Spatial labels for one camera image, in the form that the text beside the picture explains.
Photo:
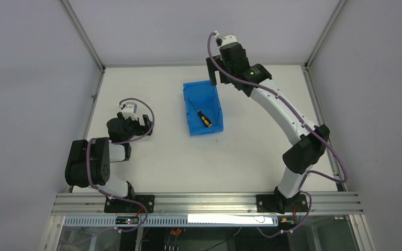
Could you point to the aluminium mounting rail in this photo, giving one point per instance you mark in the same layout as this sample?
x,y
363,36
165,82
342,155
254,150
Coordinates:
x,y
319,203

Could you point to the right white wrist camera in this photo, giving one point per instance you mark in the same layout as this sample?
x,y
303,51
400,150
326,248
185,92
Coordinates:
x,y
225,40

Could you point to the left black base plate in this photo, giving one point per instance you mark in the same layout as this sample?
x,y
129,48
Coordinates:
x,y
120,206

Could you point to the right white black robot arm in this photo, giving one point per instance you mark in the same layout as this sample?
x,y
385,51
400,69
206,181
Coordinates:
x,y
305,137

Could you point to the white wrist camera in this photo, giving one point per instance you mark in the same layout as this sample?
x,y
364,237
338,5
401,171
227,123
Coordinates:
x,y
128,110
225,40

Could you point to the small green circuit board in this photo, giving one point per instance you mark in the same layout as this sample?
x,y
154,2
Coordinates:
x,y
127,220

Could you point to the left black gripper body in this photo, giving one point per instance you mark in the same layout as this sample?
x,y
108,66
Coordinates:
x,y
140,124

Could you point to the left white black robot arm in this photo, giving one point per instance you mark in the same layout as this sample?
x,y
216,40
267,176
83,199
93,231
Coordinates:
x,y
89,162

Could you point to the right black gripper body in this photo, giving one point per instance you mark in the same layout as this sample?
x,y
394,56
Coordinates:
x,y
218,72

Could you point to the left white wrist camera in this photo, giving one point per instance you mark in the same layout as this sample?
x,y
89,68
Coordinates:
x,y
128,110

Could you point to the perforated grey cable duct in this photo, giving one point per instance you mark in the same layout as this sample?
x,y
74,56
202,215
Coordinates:
x,y
191,220

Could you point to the yellow black handled screwdriver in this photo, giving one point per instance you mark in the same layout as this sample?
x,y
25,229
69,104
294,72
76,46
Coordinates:
x,y
203,117

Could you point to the blue plastic storage bin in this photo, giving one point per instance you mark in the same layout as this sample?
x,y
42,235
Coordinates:
x,y
206,98

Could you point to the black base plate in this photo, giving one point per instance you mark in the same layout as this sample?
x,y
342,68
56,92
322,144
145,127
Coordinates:
x,y
120,206
272,203

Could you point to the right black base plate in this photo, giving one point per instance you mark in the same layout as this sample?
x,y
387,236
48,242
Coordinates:
x,y
272,203

